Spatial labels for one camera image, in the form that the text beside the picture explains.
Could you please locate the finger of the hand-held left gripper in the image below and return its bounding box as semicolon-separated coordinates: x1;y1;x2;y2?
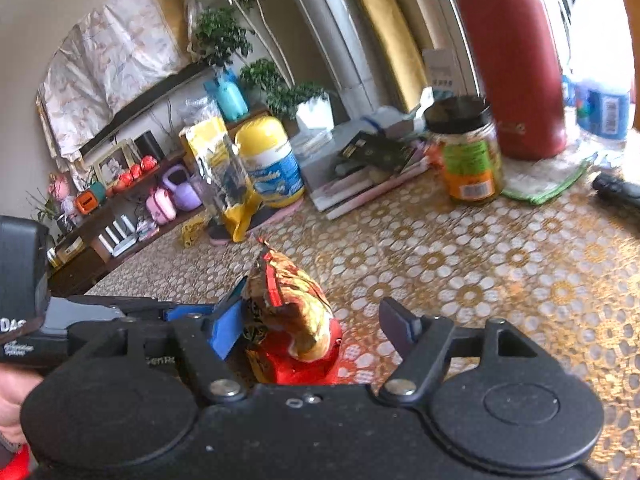
50;296;217;323

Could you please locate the green indoor tree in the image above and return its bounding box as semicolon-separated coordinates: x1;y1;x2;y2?
185;0;331;121

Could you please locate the photo frame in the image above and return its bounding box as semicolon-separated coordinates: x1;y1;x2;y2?
92;141;136;188

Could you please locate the white router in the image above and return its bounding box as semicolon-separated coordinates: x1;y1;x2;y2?
97;214;138;257

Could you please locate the yellow plastic toy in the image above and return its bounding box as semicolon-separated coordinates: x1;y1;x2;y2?
181;215;211;248

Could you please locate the wooden television cabinet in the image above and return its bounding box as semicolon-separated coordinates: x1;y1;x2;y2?
47;105;271;298

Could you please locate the white bottle with yellow lid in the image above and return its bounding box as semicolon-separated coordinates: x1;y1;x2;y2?
235;116;306;209

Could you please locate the flat black packet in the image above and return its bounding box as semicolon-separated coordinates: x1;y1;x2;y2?
337;131;416;173

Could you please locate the grey standing air conditioner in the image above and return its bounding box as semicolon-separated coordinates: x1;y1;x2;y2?
280;0;391;111

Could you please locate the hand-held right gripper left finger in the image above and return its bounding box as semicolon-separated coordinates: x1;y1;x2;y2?
115;280;248;403

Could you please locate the pink plush toy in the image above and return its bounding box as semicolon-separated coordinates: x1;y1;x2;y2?
47;172;73;211

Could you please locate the small cardboard box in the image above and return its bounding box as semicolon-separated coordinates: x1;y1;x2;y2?
52;237;86;266

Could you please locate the person's left hand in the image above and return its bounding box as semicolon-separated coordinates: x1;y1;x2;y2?
0;360;45;448

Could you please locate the glass jar with black lid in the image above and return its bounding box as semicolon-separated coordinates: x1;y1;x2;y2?
424;96;503;206

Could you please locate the black television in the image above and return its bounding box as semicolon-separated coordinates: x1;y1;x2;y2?
80;62;216;158

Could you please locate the stack of books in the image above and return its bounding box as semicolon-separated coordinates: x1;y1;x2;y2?
300;120;431;221

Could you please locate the purple kettlebell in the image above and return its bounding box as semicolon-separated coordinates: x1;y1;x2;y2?
161;167;202;211

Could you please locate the white plant pot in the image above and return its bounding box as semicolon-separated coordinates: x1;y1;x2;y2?
295;97;335;131

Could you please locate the white paper tag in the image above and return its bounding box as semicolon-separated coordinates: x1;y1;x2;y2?
422;49;458;92

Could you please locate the plant in striped vase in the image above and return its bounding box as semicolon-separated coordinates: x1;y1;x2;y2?
27;187;68;233

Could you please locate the floral cloth cover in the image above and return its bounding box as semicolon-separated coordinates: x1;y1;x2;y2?
36;0;188;161

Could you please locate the orange box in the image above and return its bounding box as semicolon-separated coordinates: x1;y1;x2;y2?
75;191;103;216

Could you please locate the yellow curtain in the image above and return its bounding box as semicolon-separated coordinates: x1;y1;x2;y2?
342;0;431;111

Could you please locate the red thermos bottle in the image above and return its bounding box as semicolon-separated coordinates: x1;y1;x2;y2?
440;0;568;161

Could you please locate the clear plastic water bottle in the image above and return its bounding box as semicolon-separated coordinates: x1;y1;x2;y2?
565;0;636;148

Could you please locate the teal spray bottle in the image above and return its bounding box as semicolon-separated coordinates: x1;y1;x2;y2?
205;70;249;122

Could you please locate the yellow red snack packet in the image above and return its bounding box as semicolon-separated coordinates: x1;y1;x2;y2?
242;235;343;386

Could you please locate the green cloth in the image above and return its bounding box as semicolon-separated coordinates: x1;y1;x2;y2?
500;152;593;206

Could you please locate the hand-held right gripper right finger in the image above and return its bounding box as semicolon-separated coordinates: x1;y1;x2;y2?
377;297;546;396

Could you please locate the black speaker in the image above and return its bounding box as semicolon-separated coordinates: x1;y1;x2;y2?
134;131;166;163

